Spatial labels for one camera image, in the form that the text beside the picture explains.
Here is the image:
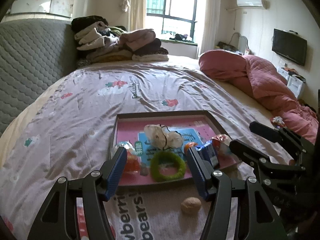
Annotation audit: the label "brown walnut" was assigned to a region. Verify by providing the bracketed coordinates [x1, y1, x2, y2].
[181, 197, 202, 215]

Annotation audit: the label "dark blue snack packet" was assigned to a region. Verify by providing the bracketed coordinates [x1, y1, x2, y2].
[195, 140, 220, 169]

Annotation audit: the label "blue orange snack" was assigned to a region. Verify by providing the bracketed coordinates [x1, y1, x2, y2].
[212, 134, 231, 156]

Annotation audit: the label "orange tangerine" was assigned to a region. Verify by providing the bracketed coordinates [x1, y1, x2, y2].
[184, 142, 198, 155]

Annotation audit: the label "green fuzzy hair ring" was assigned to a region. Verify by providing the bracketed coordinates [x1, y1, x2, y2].
[150, 151, 187, 183]

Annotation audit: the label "cream black-trimmed scrunchie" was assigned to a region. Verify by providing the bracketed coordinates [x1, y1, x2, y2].
[144, 124, 184, 150]

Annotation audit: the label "red white snack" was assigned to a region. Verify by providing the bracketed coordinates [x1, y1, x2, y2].
[114, 141, 140, 173]

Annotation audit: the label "small toys beside duvet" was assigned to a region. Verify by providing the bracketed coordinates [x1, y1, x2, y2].
[270, 116, 286, 129]

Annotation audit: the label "white storage drawers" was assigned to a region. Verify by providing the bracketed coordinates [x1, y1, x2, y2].
[277, 68, 306, 99]

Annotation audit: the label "dark shallow cardboard tray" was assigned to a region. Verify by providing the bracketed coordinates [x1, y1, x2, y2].
[109, 110, 241, 193]

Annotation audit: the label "pink quilted duvet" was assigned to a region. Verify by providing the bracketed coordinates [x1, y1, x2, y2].
[199, 50, 318, 144]

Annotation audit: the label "pink blue children's book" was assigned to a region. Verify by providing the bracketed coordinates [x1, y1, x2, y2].
[113, 111, 227, 190]

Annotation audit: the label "floral lilac bed sheet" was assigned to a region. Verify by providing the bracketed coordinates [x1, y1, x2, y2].
[0, 55, 293, 240]

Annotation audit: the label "white chair back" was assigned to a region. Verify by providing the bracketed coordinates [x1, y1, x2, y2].
[229, 32, 251, 55]

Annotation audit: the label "grey quilted headboard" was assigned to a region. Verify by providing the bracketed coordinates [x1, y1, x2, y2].
[0, 18, 76, 132]

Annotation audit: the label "pile of folded clothes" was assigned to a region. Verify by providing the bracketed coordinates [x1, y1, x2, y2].
[71, 15, 169, 68]

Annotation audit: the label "beige curtain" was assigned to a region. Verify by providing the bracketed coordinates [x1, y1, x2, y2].
[120, 0, 146, 31]

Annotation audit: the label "black wall television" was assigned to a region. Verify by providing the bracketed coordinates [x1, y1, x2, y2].
[272, 29, 308, 66]

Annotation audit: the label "white wall air conditioner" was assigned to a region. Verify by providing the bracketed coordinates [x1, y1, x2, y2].
[236, 0, 267, 9]

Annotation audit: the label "window with dark frame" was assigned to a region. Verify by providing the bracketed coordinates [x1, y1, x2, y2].
[145, 0, 198, 41]

